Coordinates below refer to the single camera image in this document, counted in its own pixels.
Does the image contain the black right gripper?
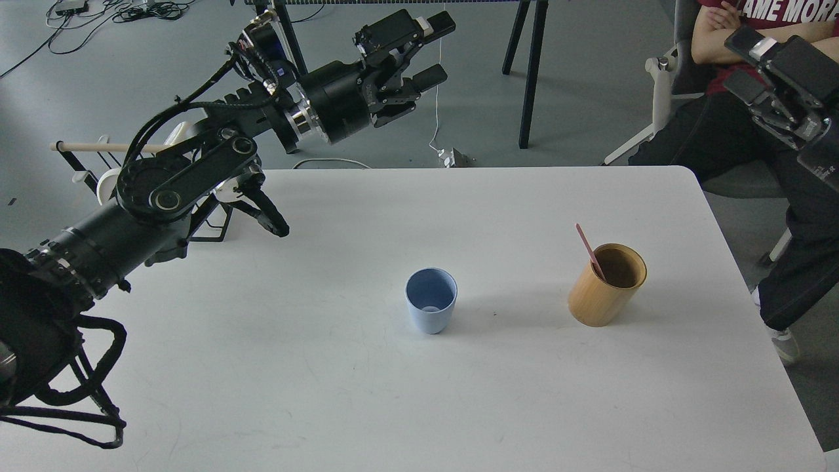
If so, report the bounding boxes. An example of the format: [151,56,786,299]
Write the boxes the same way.
[723,26,838,191]

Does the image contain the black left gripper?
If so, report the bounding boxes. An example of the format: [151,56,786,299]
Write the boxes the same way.
[286,10,456,144]

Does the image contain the blue plastic cup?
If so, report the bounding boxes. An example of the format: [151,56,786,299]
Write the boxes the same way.
[405,267,458,335]

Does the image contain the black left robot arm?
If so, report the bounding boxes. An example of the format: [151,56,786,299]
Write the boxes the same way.
[1,8,456,449]

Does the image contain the person in red shirt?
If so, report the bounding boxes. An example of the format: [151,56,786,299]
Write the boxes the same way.
[627,1,838,366]

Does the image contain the white power adapter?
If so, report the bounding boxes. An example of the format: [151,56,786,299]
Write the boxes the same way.
[438,147,473,169]

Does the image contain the grey office chair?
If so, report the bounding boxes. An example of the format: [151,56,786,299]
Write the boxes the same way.
[602,0,794,266]

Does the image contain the black background table legs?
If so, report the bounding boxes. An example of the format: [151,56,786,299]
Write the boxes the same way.
[246,0,550,155]

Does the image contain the white square mug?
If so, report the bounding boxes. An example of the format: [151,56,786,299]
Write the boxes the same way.
[164,121,195,148]

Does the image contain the bamboo cylinder holder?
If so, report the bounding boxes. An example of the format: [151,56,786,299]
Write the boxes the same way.
[568,244,648,326]

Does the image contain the white round mug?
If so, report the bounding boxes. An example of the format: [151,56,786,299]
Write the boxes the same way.
[95,168,122,206]

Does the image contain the white hanging cable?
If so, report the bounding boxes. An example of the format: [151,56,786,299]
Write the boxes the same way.
[429,3,448,155]

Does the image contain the black wire mug rack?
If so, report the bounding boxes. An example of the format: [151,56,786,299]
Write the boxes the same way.
[50,134,233,242]

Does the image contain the black floor cables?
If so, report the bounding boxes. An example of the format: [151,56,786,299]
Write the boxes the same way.
[0,0,197,78]

